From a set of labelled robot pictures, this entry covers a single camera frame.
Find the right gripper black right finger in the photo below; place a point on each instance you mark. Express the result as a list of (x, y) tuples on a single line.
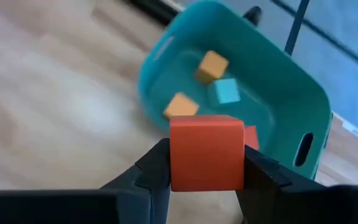
[(291, 205)]

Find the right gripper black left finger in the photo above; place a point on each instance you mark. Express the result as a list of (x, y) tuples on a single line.
[(73, 208)]

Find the small red cube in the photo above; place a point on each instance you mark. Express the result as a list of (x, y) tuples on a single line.
[(251, 138), (207, 152)]

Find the small teal cube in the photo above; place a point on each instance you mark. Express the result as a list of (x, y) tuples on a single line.
[(227, 90)]

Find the small orange cube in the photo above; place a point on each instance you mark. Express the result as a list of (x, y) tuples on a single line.
[(211, 67), (180, 105)]

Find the green plastic bin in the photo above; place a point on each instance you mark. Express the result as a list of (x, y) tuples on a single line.
[(275, 93)]

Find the small black knob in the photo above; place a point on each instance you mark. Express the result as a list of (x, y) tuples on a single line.
[(252, 15)]

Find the black metal table frame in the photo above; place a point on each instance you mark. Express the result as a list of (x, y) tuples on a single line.
[(154, 7)]

